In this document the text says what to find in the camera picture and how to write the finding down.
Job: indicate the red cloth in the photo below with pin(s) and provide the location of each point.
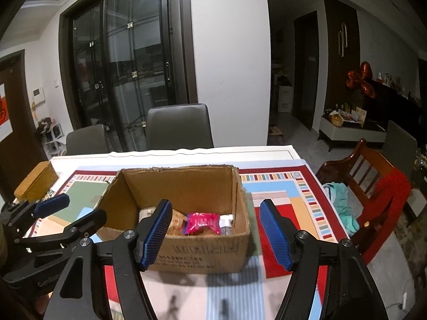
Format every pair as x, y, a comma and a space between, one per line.
393, 200

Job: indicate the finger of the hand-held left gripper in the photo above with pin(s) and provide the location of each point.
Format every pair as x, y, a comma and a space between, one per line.
96, 220
53, 205

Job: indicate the white snack packet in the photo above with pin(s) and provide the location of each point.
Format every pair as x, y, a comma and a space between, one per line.
146, 211

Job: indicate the small grey dining chair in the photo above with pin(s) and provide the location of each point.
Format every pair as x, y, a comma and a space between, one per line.
86, 140

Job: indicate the small floor box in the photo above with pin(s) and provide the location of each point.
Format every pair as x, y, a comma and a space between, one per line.
276, 130

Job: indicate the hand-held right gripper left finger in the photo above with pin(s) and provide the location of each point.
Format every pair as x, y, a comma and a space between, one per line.
156, 233

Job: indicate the red white door poster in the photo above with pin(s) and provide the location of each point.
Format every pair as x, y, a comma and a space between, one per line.
5, 113

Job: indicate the black glass sliding door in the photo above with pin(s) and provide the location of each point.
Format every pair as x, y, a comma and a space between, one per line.
126, 60

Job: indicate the woven brown basket box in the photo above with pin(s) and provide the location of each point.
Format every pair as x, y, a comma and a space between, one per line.
33, 181

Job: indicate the white cube shelf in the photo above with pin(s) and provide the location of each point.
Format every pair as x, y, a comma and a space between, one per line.
51, 136

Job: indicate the wide grey dining chair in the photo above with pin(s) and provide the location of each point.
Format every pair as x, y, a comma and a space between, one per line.
180, 126

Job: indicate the gold brown snack packet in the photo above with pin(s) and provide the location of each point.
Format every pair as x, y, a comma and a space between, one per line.
176, 223

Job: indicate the red foil balloons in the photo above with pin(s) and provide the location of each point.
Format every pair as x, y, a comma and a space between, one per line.
362, 80

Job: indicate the red wooden chair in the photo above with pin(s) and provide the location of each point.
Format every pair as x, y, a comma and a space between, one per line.
363, 170

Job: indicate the white paper bag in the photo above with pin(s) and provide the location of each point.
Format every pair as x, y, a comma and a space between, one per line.
286, 99

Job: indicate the teal cloth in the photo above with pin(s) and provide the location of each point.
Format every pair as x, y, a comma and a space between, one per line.
342, 206

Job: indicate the colourful geometric tablecloth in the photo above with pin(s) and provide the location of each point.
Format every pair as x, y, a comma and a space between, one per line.
287, 190

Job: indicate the brown wooden door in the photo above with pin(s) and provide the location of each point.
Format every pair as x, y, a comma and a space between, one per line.
23, 123

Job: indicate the dark tall cabinet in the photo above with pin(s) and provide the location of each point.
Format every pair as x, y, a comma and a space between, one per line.
340, 66

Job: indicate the brown cardboard box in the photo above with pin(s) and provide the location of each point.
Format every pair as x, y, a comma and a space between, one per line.
200, 250

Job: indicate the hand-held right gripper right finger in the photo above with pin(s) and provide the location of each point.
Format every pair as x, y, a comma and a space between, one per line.
277, 236

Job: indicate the white low cabinet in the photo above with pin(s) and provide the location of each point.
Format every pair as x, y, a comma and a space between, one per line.
350, 136

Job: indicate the pink snack packet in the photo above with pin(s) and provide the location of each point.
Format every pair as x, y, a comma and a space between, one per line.
200, 221

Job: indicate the white intercom panel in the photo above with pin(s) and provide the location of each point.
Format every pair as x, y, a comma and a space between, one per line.
38, 95

